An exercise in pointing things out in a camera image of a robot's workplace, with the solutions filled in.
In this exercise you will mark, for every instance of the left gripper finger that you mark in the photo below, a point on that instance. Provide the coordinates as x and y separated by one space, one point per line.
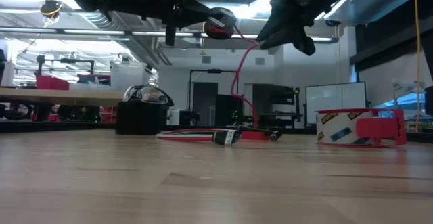
191 19
196 4

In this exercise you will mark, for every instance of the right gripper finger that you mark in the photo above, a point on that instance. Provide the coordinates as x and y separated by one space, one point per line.
279 21
284 38

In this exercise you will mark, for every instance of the black shelving unit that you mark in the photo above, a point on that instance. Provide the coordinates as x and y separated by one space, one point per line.
274 99

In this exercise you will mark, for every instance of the clear plastic storage box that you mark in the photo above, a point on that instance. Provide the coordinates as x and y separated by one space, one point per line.
130 76

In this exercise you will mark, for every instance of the whiteboard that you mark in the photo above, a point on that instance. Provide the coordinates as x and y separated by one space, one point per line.
335 102

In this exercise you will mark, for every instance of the black equipment cabinet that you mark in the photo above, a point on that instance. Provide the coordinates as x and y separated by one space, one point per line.
226 110

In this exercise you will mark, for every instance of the white box device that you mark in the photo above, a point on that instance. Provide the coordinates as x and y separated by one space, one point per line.
176 117

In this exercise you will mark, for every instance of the printed tape roll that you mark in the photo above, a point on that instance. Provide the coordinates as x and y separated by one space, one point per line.
338 126

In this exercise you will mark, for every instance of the red plastic bin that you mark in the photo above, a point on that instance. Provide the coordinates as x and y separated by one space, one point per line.
52 82

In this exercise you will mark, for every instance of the red tape dispenser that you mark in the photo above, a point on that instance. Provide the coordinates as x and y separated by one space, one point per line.
379 129

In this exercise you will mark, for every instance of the black dome camera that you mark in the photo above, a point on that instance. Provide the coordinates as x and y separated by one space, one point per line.
332 23

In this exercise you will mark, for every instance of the black gantry frame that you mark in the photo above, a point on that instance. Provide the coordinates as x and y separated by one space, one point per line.
67 61
213 71

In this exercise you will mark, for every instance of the rolling metal frame workbench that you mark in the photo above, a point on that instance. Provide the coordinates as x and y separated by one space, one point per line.
50 96

